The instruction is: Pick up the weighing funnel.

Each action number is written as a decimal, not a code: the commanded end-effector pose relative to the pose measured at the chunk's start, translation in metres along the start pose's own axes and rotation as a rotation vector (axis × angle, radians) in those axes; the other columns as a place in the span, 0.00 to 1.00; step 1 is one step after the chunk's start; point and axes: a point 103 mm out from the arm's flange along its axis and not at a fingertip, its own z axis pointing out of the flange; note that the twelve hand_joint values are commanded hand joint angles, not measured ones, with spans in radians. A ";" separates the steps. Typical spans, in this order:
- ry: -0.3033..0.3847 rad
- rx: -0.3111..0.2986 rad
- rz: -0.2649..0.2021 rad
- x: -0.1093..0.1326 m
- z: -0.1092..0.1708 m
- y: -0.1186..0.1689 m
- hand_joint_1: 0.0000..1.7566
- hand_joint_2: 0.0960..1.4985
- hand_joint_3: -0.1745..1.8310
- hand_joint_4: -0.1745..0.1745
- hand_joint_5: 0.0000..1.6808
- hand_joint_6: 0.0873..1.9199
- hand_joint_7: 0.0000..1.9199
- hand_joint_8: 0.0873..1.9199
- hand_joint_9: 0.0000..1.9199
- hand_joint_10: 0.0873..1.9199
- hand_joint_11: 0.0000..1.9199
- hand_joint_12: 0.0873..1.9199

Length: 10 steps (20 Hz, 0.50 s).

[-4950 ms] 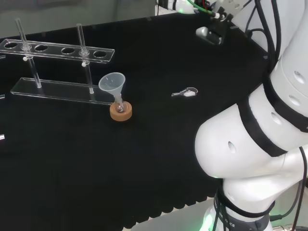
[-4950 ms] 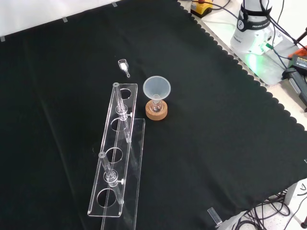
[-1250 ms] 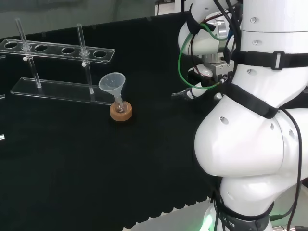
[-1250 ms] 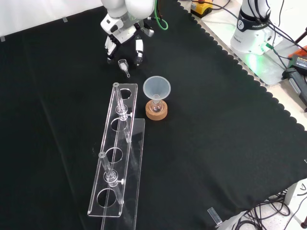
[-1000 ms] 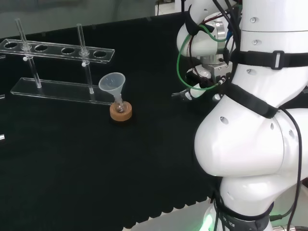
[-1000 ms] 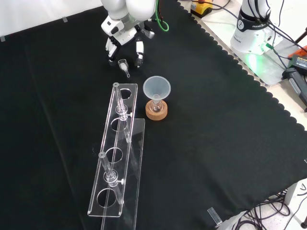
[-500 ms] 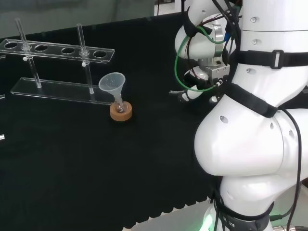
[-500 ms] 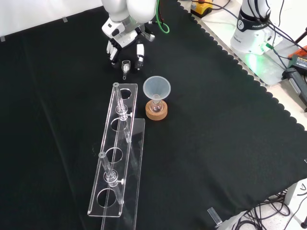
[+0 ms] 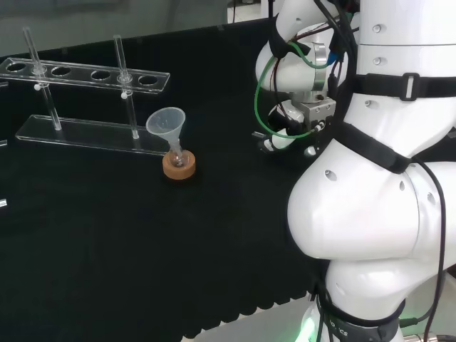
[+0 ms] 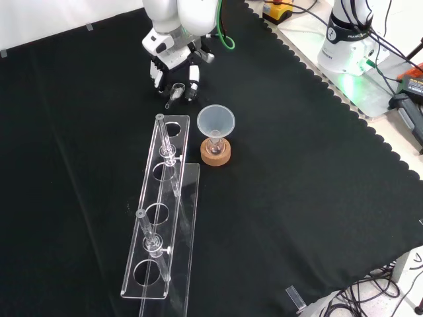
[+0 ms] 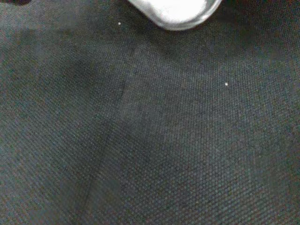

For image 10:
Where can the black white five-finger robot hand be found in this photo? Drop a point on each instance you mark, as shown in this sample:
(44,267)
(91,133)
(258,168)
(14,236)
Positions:
(178,59)

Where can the clear glass weighing funnel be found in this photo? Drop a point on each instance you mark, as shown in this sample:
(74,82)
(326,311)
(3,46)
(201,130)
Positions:
(177,90)

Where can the translucent plastic funnel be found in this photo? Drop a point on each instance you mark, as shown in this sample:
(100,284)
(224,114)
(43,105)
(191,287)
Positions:
(215,122)

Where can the clear acrylic funnel stand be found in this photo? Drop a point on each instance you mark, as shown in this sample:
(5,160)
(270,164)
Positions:
(155,191)

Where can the small round-bottom glass flask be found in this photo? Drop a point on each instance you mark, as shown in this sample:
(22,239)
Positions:
(216,147)

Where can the yellow stop button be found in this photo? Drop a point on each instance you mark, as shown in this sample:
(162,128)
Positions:
(281,13)

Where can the black bench cloth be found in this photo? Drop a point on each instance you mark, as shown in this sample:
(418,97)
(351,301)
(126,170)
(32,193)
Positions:
(297,185)

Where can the orange black power adapter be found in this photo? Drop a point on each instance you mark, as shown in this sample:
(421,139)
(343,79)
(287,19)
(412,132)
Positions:
(413,86)

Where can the black box device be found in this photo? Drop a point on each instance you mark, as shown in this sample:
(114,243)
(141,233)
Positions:
(409,115)

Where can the grey table leg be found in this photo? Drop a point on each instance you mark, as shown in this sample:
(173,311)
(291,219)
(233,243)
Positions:
(404,270)

